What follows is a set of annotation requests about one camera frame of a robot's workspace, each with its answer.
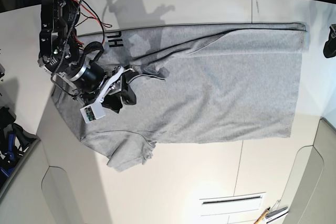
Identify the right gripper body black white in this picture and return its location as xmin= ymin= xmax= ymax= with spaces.
xmin=70 ymin=63 xmax=135 ymax=103

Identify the white cable grommet plate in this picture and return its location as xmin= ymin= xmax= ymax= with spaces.
xmin=199 ymin=193 xmax=266 ymax=216

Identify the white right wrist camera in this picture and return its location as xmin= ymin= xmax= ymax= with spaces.
xmin=80 ymin=102 xmax=106 ymax=123

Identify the blue clamp tool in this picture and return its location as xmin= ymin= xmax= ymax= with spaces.
xmin=1 ymin=132 xmax=17 ymax=178

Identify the grey T-shirt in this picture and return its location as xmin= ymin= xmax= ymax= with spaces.
xmin=51 ymin=23 xmax=309 ymax=172

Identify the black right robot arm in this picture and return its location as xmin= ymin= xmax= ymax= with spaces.
xmin=38 ymin=0 xmax=137 ymax=114

